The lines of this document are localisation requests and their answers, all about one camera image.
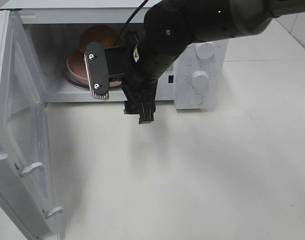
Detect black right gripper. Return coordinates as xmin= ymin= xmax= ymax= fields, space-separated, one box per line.
xmin=103 ymin=30 xmax=159 ymax=125

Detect burger with lettuce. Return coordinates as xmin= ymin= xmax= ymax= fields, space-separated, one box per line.
xmin=79 ymin=24 xmax=123 ymax=53

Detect pink round plate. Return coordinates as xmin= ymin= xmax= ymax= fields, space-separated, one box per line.
xmin=65 ymin=48 xmax=123 ymax=88

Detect round white door button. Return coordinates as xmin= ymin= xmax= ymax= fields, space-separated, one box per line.
xmin=188 ymin=94 xmax=204 ymax=106

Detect white microwave door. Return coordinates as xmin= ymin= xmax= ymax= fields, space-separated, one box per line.
xmin=0 ymin=10 xmax=64 ymax=240

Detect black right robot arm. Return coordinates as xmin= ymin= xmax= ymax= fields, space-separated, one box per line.
xmin=121 ymin=0 xmax=305 ymax=124

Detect white warning label sticker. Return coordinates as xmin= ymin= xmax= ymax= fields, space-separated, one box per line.
xmin=165 ymin=63 xmax=175 ymax=74

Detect white microwave oven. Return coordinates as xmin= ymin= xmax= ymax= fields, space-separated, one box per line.
xmin=2 ymin=0 xmax=228 ymax=110

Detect lower white timer knob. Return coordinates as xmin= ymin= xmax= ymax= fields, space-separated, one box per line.
xmin=191 ymin=70 xmax=210 ymax=90

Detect upper white power knob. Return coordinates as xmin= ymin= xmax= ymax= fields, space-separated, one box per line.
xmin=195 ymin=42 xmax=215 ymax=60

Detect glass microwave turntable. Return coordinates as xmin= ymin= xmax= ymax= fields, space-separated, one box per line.
xmin=61 ymin=67 xmax=90 ymax=90

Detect black camera cable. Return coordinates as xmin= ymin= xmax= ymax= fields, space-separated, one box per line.
xmin=113 ymin=0 xmax=150 ymax=48

